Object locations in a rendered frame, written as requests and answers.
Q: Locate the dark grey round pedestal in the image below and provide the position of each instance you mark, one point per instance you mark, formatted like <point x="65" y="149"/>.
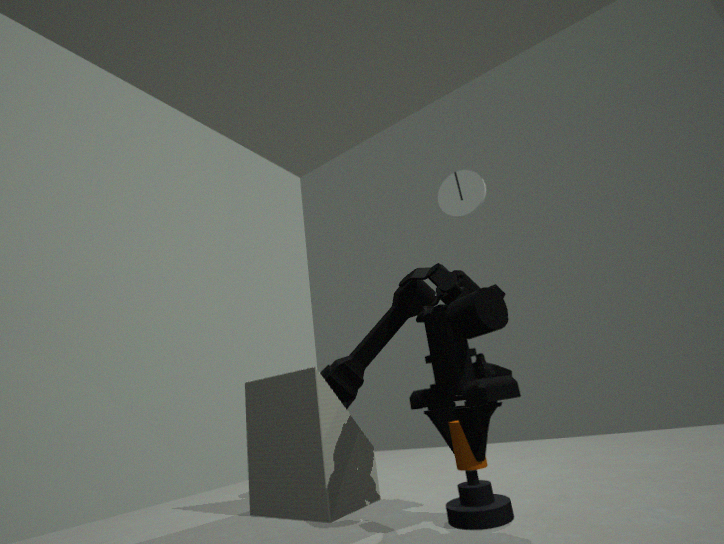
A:
<point x="477" y="507"/>

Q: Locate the orange knob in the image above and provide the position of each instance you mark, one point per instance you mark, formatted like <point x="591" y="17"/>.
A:
<point x="465" y="459"/>

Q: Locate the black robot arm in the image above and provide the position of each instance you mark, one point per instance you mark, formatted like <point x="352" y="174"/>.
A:
<point x="470" y="311"/>

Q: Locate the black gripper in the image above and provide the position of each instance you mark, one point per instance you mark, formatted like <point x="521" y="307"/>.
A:
<point x="453" y="371"/>

